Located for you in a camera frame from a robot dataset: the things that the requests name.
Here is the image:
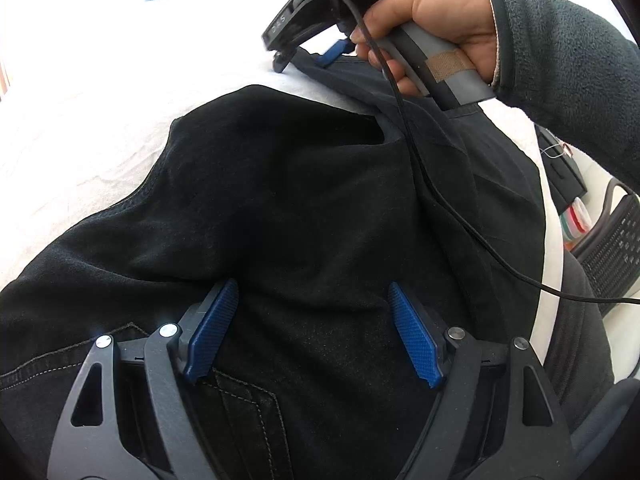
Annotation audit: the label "white sheeted bed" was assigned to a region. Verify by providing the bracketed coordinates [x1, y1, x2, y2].
[0, 0, 636, 356]

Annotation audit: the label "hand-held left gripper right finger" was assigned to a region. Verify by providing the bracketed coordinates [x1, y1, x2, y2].
[387, 281, 576, 480]

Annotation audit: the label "person's right forearm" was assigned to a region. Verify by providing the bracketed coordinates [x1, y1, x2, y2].
[484, 0, 640, 198]

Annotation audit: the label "person's right hand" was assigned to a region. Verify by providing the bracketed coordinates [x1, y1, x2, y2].
[348, 0, 501, 98]

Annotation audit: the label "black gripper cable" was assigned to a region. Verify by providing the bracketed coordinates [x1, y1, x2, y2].
[330, 0, 640, 306]

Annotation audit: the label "black pants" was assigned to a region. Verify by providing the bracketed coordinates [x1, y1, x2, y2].
[0, 52, 568, 480]

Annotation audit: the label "black storage box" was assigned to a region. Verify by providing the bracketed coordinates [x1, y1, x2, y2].
[534, 124, 587, 202]

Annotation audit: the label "black mesh office chair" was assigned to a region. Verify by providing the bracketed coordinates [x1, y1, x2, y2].
[572, 179, 640, 318]

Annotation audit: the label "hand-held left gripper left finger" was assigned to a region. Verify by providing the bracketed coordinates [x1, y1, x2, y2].
[46, 278, 240, 480]

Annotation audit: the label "colourful plastic organizer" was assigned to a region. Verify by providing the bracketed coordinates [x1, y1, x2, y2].
[559, 197, 592, 252]

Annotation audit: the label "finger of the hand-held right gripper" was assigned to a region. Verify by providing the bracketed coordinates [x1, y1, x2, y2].
[314, 37, 355, 68]
[271, 47, 297, 74]

